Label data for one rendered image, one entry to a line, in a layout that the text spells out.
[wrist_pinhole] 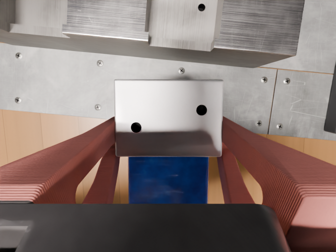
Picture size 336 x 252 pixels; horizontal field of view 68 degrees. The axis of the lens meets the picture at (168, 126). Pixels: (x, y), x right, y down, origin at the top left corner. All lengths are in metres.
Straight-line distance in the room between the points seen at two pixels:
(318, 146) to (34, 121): 0.32
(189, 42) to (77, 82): 0.14
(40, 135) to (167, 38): 0.18
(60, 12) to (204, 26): 0.12
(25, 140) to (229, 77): 0.24
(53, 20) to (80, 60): 0.07
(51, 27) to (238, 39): 0.14
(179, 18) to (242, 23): 0.05
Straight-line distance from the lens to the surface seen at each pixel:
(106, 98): 0.28
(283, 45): 0.20
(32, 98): 0.31
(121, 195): 0.30
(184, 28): 0.22
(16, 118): 0.32
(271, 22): 0.20
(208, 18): 0.22
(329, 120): 0.32
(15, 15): 0.25
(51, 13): 0.24
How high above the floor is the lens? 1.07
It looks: 82 degrees down
